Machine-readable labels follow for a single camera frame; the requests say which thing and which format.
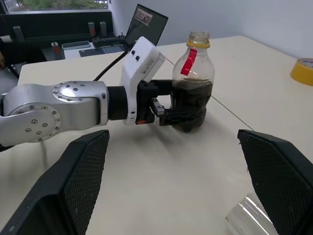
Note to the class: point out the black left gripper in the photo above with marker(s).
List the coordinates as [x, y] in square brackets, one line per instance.
[144, 102]

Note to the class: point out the small grey upright device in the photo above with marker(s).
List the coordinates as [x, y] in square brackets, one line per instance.
[91, 29]
[55, 50]
[18, 33]
[103, 29]

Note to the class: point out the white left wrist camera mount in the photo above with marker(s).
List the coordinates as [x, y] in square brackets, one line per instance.
[144, 58]

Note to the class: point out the light blue flat case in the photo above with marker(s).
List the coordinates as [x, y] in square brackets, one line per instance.
[75, 45]

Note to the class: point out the clear plastic cup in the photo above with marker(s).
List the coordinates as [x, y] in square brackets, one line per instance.
[247, 218]

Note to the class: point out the black laptop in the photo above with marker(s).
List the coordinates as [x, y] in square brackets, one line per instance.
[144, 27]

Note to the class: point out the black remote controller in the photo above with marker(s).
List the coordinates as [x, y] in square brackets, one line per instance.
[107, 41]

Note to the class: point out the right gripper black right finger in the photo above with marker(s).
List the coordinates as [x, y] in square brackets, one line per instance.
[281, 176]

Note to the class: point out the dark soda bottle yellow cap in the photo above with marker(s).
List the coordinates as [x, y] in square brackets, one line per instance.
[193, 63]

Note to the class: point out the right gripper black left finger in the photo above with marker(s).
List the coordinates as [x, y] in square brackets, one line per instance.
[61, 186]

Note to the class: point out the yellow tape roll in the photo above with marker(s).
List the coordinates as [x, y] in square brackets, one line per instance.
[300, 76]

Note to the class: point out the black desk partition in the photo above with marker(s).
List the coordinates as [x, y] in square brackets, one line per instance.
[49, 24]

